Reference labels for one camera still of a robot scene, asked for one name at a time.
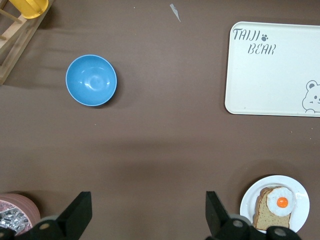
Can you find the brown bread slice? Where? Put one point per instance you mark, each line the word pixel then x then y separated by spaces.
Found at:
pixel 262 215

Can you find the wooden mug rack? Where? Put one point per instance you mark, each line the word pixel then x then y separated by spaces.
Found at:
pixel 15 47

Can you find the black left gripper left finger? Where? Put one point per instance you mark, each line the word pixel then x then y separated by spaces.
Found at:
pixel 75 215

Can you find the white round plate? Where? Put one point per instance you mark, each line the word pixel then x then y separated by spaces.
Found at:
pixel 301 207

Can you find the grey paper scrap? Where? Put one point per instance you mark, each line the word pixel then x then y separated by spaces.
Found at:
pixel 175 12

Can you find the toy fried egg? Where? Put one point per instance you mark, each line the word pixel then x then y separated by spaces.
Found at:
pixel 281 202

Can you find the crumpled silver foil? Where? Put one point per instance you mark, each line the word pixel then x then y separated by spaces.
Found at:
pixel 12 218

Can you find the blue bowl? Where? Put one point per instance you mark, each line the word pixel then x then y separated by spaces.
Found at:
pixel 91 80

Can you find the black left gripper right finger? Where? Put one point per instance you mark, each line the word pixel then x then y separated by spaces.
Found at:
pixel 216 215

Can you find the cream tray with bear print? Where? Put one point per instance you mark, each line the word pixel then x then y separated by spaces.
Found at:
pixel 270 80

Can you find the yellow mug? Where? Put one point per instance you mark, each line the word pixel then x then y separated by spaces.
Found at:
pixel 31 8

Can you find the pink bowl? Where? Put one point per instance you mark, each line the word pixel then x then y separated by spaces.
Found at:
pixel 31 207

